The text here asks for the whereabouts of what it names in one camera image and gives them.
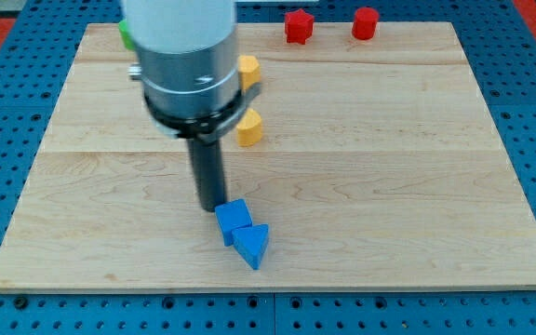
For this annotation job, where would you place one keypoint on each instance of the green block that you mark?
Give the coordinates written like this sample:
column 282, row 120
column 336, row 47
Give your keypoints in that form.
column 125, row 35

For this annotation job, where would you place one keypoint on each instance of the red star block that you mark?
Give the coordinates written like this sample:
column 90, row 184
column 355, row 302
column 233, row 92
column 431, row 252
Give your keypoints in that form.
column 299, row 26

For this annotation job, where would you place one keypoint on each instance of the red cylinder block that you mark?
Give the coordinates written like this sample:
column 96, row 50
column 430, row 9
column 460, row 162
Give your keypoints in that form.
column 365, row 23

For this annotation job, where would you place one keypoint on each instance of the yellow block lower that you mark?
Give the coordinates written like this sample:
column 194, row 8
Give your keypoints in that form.
column 249, row 130

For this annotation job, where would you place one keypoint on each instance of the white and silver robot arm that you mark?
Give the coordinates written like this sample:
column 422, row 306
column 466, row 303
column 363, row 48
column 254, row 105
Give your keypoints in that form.
column 187, row 64

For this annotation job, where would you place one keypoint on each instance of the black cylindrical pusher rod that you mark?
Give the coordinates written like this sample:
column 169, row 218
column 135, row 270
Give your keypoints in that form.
column 207, row 165

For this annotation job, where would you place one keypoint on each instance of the wooden board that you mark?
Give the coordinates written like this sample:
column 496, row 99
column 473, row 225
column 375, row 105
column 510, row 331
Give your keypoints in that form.
column 380, row 169

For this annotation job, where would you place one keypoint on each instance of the blue cube block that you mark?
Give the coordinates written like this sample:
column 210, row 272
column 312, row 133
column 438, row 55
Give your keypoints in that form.
column 232, row 216

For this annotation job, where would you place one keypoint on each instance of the yellow block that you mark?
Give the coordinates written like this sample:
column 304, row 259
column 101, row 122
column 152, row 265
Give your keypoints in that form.
column 249, row 130
column 249, row 71

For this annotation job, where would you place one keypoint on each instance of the yellow block upper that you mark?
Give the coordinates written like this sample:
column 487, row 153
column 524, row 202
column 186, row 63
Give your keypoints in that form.
column 249, row 71

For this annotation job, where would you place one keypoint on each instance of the blue triangular block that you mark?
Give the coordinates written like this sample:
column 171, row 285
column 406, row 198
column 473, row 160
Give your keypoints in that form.
column 251, row 243

